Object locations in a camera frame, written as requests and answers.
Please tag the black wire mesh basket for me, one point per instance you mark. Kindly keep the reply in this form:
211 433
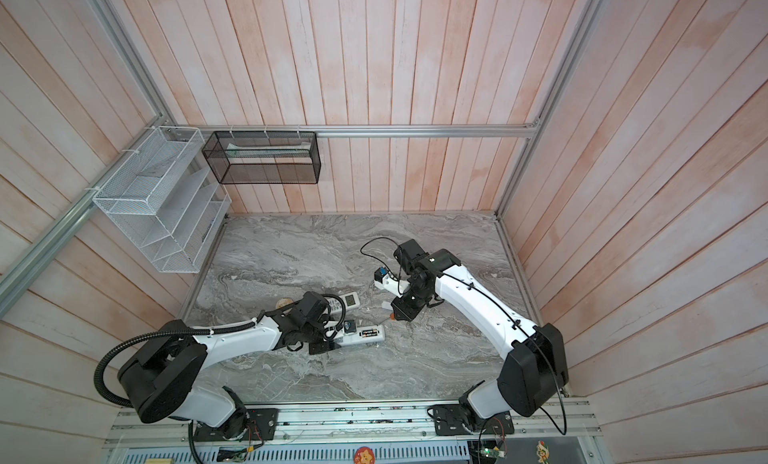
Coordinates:
263 157

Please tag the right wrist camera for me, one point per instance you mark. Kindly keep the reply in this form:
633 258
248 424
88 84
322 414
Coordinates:
384 280

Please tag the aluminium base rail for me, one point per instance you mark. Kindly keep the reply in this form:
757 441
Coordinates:
376 421

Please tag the white TV remote control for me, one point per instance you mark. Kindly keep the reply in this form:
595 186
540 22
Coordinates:
355 339

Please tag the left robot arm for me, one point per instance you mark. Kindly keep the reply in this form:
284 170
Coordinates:
156 373

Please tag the horizontal aluminium frame rail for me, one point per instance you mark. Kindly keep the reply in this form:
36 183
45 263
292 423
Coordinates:
386 131

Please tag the white air conditioner remote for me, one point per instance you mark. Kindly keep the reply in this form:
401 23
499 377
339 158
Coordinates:
351 301

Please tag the round wooden coaster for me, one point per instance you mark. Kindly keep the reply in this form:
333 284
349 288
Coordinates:
284 303

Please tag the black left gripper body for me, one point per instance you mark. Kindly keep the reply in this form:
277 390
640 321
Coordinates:
314 335

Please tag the white wire mesh shelf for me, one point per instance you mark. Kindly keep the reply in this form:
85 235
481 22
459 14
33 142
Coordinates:
166 204

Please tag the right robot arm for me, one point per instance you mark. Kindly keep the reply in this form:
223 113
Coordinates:
534 368

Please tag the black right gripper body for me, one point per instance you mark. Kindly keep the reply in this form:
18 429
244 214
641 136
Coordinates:
413 294

